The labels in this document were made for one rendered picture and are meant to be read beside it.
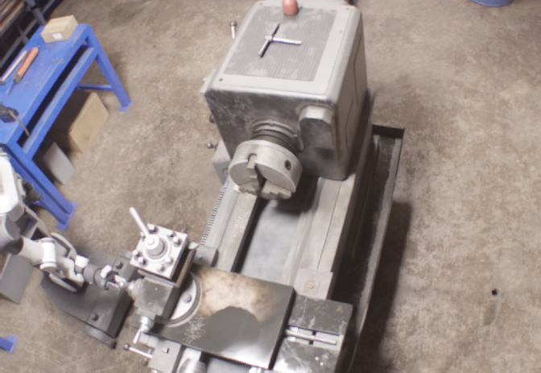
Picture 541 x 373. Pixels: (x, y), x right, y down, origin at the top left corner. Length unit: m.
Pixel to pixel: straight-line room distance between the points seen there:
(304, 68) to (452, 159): 1.63
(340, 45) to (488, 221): 1.57
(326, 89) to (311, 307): 0.76
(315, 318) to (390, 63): 2.38
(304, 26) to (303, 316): 1.09
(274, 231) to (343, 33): 0.86
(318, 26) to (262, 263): 0.97
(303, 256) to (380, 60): 2.15
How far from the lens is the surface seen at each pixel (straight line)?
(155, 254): 1.67
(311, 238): 1.92
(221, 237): 1.99
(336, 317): 1.74
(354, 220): 2.35
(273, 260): 2.02
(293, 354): 1.72
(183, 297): 1.79
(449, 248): 2.83
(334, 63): 1.75
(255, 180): 1.72
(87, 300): 2.96
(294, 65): 1.76
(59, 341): 3.20
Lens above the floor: 2.54
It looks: 55 degrees down
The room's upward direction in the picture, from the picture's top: 17 degrees counter-clockwise
